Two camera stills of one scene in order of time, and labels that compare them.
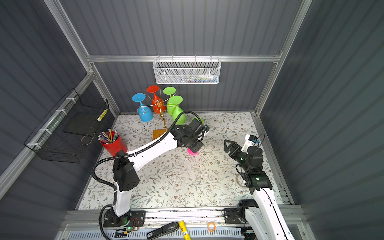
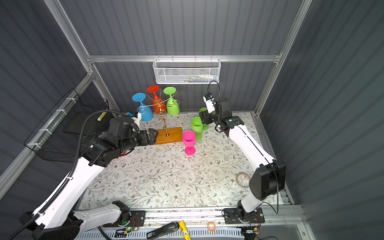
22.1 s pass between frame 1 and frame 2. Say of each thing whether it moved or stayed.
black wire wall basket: stayed
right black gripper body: moved
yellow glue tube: stayed
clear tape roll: stayed
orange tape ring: stayed
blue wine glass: stayed
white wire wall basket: stayed
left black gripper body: moved
